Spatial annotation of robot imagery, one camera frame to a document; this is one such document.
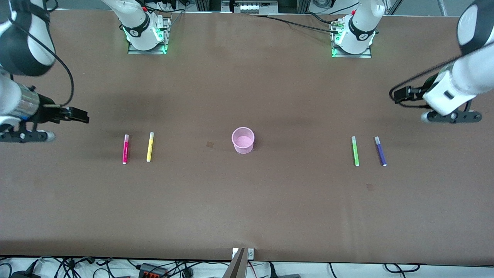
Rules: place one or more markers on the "green marker pen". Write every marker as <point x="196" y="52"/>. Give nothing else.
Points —
<point x="355" y="150"/>

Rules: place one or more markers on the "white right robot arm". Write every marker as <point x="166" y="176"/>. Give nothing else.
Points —
<point x="27" y="46"/>

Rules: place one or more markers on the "black orange power adapter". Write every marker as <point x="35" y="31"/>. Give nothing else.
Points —
<point x="152" y="269"/>

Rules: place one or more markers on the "purple marker pen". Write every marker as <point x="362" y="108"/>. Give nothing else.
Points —
<point x="380" y="150"/>

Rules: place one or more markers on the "metal camera stand post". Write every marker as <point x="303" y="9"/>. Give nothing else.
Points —
<point x="236" y="266"/>

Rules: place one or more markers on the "pink marker pen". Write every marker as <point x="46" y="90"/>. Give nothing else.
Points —
<point x="126" y="148"/>

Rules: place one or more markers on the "yellow marker pen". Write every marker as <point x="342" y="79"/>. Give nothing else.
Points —
<point x="150" y="146"/>

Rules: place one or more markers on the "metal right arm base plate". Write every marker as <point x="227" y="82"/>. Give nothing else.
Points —
<point x="166" y="34"/>

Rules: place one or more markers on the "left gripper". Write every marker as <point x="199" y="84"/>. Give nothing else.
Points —
<point x="417" y="94"/>

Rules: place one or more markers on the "grey electrical box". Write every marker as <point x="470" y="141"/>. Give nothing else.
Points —
<point x="252" y="7"/>

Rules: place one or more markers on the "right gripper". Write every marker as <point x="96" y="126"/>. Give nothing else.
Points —
<point x="49" y="113"/>

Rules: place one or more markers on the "pink cup holder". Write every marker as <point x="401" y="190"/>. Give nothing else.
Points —
<point x="243" y="141"/>

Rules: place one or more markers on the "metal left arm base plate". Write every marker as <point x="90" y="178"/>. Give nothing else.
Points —
<point x="353" y="55"/>

